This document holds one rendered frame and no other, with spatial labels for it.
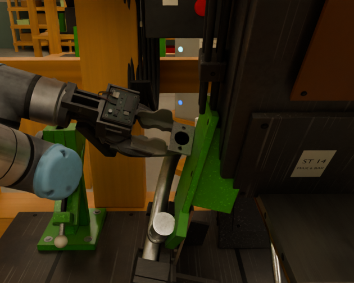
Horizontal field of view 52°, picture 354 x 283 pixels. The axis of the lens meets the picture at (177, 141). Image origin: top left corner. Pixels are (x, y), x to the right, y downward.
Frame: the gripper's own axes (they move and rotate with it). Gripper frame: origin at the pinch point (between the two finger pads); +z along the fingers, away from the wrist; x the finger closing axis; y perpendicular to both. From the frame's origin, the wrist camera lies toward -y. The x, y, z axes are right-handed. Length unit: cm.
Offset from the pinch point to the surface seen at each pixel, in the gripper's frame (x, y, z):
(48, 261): -23.0, -27.8, -17.9
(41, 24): 568, -775, -299
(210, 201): -10.1, 2.9, 6.9
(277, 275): -19.2, 4.3, 18.8
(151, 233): -15.9, -5.1, -0.3
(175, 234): -16.3, 2.1, 2.4
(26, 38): 536, -811, -332
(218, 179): -7.1, 5.9, 6.9
